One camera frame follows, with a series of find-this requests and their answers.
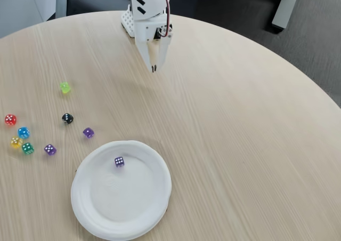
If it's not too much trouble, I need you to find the white paper plate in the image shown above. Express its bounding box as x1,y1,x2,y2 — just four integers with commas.
70,140,173,240

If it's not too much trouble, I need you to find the black upholstered chair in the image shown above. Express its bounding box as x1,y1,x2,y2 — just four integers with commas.
66,0,131,17

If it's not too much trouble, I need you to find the grey desk leg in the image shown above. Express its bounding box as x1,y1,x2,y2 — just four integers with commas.
271,0,302,30

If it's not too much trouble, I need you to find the white partition panel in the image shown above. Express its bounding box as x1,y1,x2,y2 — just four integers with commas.
0,0,67,38

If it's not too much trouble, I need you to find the blue translucent die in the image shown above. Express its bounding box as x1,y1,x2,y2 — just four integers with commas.
17,126,30,139

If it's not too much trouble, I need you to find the yellow translucent die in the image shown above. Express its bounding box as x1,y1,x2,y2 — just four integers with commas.
10,136,23,149

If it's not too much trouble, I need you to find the red black servo cable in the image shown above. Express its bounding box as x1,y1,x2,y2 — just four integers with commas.
159,0,172,38

